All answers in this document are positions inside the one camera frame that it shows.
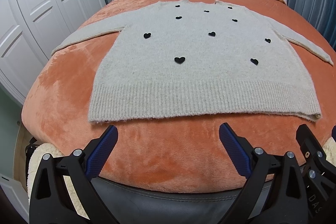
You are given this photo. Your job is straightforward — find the beige knit sweater black hearts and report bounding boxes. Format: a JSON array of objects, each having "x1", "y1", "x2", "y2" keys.
[{"x1": 59, "y1": 0, "x2": 332, "y2": 122}]

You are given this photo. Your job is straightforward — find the cream fleece sleeve right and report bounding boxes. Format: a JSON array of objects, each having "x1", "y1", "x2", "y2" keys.
[{"x1": 322, "y1": 137, "x2": 335, "y2": 161}]

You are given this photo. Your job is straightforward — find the cream fleece sleeve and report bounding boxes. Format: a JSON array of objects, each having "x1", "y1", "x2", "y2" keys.
[
  {"x1": 322, "y1": 137, "x2": 335, "y2": 161},
  {"x1": 27, "y1": 143, "x2": 87, "y2": 219}
]

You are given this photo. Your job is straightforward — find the cream fleece sleeve left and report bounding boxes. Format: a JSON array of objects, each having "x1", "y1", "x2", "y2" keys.
[{"x1": 27, "y1": 143, "x2": 87, "y2": 219}]

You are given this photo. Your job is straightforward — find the white wardrobe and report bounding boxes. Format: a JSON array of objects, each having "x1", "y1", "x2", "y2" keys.
[{"x1": 1, "y1": 0, "x2": 105, "y2": 103}]

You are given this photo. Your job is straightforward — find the grey bed frame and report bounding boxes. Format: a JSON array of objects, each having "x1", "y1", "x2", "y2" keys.
[{"x1": 89, "y1": 176, "x2": 274, "y2": 224}]

